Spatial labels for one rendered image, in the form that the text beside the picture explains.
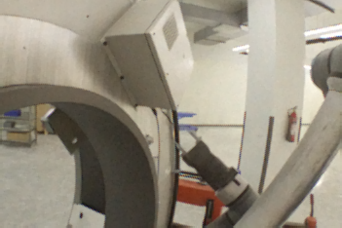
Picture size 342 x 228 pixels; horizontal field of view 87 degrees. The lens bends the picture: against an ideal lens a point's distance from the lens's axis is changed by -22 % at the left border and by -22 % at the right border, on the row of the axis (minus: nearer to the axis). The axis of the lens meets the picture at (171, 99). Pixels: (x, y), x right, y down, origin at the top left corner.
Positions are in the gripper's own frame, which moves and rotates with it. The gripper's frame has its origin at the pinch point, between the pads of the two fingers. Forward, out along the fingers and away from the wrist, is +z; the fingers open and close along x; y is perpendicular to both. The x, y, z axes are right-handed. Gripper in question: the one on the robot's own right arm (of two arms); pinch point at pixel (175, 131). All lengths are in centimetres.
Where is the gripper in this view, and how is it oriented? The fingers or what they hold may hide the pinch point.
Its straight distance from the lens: 63.2
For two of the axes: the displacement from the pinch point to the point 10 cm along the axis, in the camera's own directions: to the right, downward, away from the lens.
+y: -0.4, 4.2, 9.1
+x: 7.3, -6.1, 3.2
